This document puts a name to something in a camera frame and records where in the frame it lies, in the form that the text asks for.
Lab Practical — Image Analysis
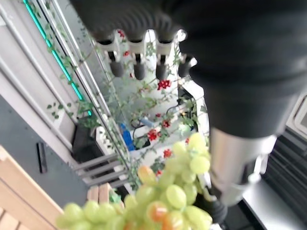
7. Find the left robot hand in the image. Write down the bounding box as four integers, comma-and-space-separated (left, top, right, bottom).
69, 0, 307, 224

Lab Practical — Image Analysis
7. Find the green grape bunch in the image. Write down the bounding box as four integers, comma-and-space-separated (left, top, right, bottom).
55, 133, 214, 230

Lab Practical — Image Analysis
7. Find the white framed appliance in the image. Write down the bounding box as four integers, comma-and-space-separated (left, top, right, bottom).
285, 89, 307, 138

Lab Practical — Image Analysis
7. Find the climbing vine with red flowers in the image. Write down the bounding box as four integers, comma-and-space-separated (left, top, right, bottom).
45, 28, 210, 191

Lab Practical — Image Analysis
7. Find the black ribbed panel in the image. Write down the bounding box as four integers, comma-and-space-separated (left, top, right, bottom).
262, 129, 307, 201

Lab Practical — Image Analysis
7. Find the blue bottle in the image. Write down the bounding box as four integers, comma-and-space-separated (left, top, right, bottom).
119, 123, 134, 151

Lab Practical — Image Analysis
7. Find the grey slatted rack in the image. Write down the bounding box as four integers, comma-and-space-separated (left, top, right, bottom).
72, 153, 131, 189

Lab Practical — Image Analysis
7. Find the black plant pot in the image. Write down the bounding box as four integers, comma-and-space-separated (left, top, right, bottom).
71, 124, 107, 164

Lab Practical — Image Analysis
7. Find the green light strip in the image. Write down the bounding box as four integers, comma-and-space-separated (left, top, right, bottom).
23, 0, 93, 118

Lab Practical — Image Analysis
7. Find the light wooden slat crate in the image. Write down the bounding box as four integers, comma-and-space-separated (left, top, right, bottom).
86, 183, 126, 209

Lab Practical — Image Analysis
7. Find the small black bar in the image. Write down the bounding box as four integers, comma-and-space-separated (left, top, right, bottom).
36, 142, 48, 174

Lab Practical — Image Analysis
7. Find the white metal door frame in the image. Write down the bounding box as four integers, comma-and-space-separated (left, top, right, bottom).
0, 0, 131, 170

